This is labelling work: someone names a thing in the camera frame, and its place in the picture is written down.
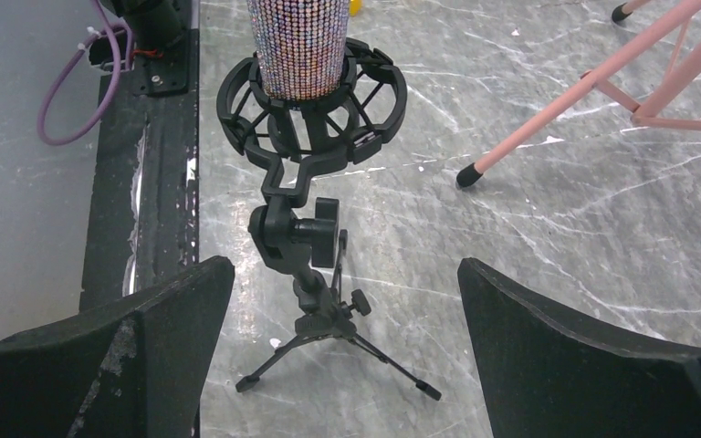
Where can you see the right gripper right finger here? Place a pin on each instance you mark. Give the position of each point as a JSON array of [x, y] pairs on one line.
[[547, 370]]

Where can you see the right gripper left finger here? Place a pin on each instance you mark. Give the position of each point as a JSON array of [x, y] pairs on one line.
[[135, 367]]

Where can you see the silver glitter microphone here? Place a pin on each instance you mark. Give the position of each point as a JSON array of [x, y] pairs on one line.
[[300, 46]]

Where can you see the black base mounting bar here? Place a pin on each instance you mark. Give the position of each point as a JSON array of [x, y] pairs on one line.
[[144, 208]]

